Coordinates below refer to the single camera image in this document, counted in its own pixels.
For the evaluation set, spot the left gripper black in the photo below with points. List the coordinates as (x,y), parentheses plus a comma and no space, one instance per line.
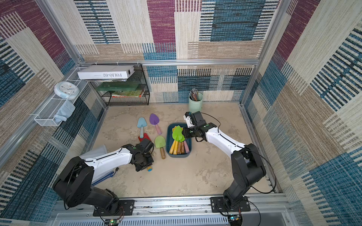
(151,162)

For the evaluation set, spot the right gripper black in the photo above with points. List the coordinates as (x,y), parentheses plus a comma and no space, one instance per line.
(186,133)

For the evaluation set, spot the red shovel wooden handle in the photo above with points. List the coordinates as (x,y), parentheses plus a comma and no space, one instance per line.
(145,136)

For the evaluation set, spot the green trowel yellow handle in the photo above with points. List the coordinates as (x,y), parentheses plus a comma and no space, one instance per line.
(177,135)

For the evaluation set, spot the purple trowel pink handle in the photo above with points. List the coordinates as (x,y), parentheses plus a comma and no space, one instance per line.
(186,147)
(154,120)

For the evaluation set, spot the green trowel wooden handle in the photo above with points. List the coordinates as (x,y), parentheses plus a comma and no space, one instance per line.
(160,143)
(179,148)

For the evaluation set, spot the light blue trowel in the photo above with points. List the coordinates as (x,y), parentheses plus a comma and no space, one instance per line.
(141,124)

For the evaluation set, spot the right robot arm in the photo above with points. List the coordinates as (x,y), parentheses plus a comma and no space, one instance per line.
(247,165)

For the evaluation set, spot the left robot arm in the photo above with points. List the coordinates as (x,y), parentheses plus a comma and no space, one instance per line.
(74,184)

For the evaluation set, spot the dark teal storage box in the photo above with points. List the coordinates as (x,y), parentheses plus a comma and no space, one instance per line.
(169,141)

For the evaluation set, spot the white folio box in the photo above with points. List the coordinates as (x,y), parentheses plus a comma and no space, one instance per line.
(103,72)

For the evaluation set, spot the mint green pencil cup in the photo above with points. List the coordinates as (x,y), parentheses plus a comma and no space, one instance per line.
(195,106)

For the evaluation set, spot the colored pencils bundle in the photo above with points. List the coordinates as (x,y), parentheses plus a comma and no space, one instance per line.
(194,95)

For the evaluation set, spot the open white book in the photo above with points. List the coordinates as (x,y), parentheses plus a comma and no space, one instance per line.
(98,152)

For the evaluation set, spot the colourful book on shelf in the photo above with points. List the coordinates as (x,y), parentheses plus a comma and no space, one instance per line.
(127,94)

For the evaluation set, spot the green book on shelf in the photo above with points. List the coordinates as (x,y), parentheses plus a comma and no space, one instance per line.
(117,86)

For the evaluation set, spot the light blue cloth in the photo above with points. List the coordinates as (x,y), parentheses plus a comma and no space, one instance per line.
(64,112)

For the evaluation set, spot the white round clock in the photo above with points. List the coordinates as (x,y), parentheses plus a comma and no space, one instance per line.
(66,90)

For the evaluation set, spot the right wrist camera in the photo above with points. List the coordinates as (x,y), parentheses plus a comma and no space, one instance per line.
(188,117)

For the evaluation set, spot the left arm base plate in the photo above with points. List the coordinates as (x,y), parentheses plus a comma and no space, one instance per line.
(124,207)

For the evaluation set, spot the black wire shelf rack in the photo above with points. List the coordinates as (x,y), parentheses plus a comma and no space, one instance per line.
(139,77)

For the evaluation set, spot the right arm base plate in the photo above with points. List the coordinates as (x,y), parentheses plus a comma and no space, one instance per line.
(222,204)

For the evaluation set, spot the white wire basket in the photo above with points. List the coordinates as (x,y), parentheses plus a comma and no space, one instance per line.
(45,117)

